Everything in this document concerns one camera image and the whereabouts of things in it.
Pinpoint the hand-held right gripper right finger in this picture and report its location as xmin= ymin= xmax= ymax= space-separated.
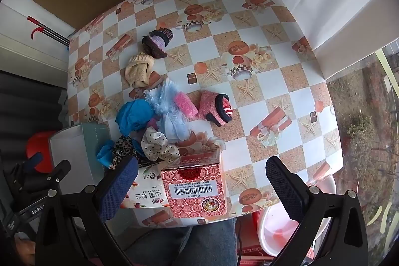
xmin=265 ymin=156 xmax=369 ymax=266

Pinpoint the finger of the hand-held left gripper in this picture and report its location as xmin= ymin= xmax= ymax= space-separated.
xmin=24 ymin=152 xmax=44 ymax=174
xmin=39 ymin=160 xmax=72 ymax=189

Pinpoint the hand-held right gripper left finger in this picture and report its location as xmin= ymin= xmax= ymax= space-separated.
xmin=34 ymin=155 xmax=139 ymax=266

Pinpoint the pink sponge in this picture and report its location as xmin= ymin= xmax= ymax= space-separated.
xmin=173 ymin=91 xmax=199 ymax=117

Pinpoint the red round plastic stool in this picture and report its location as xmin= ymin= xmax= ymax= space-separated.
xmin=26 ymin=130 xmax=58 ymax=173

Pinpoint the white open cardboard box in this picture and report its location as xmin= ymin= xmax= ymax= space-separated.
xmin=48 ymin=123 xmax=109 ymax=195

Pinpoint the white snack carton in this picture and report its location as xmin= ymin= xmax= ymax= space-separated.
xmin=120 ymin=165 xmax=170 ymax=210

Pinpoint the small blue cloth piece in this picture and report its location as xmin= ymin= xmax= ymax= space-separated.
xmin=97 ymin=141 xmax=116 ymax=165

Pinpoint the leopard print scrunchie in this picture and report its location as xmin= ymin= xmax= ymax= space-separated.
xmin=110 ymin=136 xmax=139 ymax=170

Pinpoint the translucent red plastic basin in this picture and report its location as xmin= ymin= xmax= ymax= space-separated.
xmin=252 ymin=176 xmax=337 ymax=258

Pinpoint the cream polka dot scrunchie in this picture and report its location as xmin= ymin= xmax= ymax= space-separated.
xmin=140 ymin=127 xmax=181 ymax=162

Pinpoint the dark grey ribbed cover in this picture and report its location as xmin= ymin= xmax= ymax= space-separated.
xmin=0 ymin=70 xmax=67 ymax=148

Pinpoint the blue crumpled cloth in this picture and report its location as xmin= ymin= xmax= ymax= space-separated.
xmin=115 ymin=99 xmax=158 ymax=137

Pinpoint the red patterned carton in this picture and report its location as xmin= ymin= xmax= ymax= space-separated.
xmin=160 ymin=148 xmax=228 ymax=220

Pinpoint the person's leg in jeans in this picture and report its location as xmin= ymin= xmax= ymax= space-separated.
xmin=125 ymin=218 xmax=237 ymax=266

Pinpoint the light blue fringed cloth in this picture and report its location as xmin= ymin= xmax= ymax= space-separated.
xmin=144 ymin=78 xmax=195 ymax=142

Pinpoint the pink knit sock dark cuff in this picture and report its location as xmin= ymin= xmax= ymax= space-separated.
xmin=197 ymin=91 xmax=234 ymax=128

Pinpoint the beige knit sock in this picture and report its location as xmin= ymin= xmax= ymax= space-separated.
xmin=125 ymin=52 xmax=155 ymax=88

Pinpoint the dark purple knit hat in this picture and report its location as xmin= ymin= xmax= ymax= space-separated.
xmin=142 ymin=28 xmax=174 ymax=59

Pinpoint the black cable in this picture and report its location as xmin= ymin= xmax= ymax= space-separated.
xmin=236 ymin=219 xmax=245 ymax=256

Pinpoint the red-handled metal tool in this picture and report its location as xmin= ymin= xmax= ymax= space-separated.
xmin=26 ymin=16 xmax=71 ymax=47

